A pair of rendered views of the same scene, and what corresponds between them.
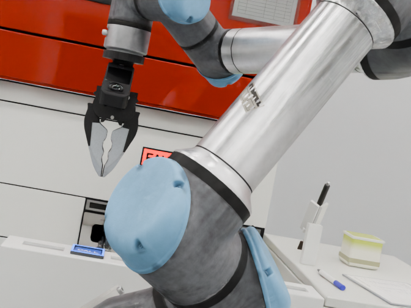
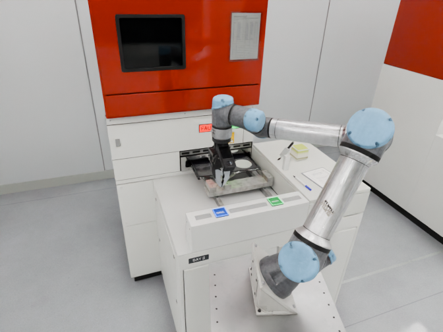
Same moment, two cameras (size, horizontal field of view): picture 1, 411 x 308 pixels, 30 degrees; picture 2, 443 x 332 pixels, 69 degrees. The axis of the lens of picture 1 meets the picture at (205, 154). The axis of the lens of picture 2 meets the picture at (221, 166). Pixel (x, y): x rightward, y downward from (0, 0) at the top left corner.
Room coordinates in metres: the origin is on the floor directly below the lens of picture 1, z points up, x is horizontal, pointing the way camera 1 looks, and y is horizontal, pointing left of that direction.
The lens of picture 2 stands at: (0.25, 0.44, 1.80)
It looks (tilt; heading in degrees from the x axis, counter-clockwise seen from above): 30 degrees down; 346
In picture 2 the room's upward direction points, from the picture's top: 2 degrees clockwise
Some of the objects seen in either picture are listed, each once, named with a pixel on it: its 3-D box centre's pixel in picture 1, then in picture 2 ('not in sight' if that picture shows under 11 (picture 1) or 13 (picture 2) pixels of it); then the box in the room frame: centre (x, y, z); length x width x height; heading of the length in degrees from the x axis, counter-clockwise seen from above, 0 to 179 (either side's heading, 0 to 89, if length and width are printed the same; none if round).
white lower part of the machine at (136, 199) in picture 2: not in sight; (177, 197); (2.22, 0.26, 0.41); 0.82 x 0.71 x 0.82; 96
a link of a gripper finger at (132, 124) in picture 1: (123, 125); not in sight; (1.29, 0.14, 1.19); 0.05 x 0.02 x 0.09; 96
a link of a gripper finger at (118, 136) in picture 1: (115, 151); (223, 174); (1.32, 0.15, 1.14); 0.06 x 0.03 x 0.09; 6
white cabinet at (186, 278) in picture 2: not in sight; (247, 252); (1.58, -0.08, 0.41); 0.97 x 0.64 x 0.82; 96
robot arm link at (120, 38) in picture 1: (125, 41); (221, 132); (1.31, 0.17, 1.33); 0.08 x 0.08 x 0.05
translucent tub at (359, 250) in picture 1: (360, 250); (299, 152); (1.69, -0.38, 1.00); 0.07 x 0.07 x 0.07; 7
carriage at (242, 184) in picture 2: not in sight; (238, 185); (1.63, -0.02, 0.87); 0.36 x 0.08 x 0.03; 96
